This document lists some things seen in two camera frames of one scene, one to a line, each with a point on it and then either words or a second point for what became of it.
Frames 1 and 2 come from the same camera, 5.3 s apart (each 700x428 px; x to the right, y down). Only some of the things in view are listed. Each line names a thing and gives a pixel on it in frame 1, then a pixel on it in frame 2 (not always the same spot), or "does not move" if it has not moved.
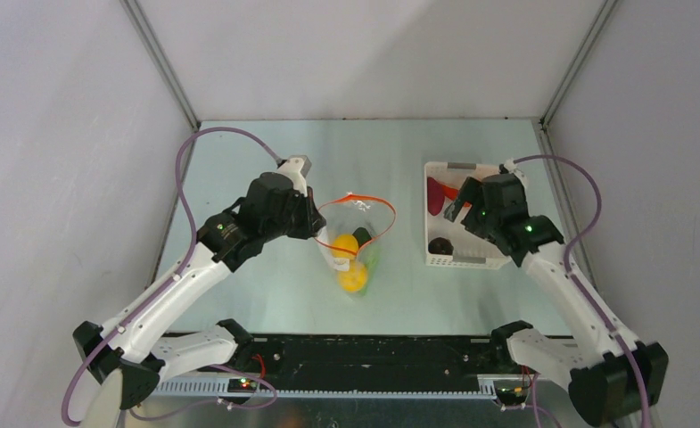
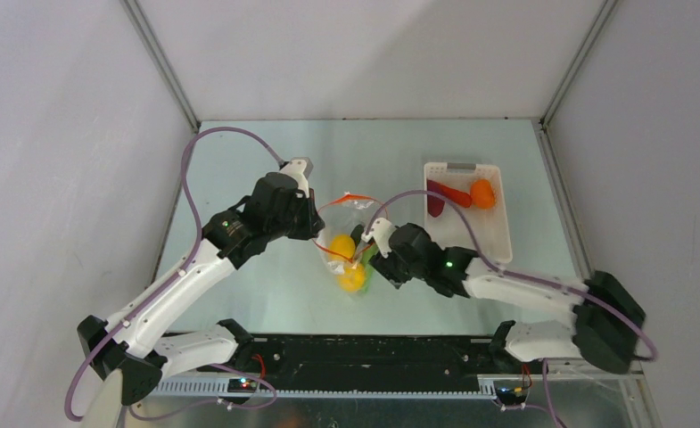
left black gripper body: x=296 y=221 does not move
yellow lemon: x=354 y=279 does not move
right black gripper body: x=468 y=197 -> x=378 y=264
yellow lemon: x=344 y=241 does not move
